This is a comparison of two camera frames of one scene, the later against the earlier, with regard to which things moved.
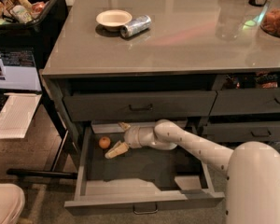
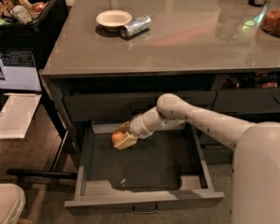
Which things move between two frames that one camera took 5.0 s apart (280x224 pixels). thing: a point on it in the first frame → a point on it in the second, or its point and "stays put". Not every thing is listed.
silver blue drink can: (136, 26) stays put
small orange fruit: (105, 142) → (117, 136)
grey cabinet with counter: (204, 61) stays put
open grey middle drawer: (141, 177) stays put
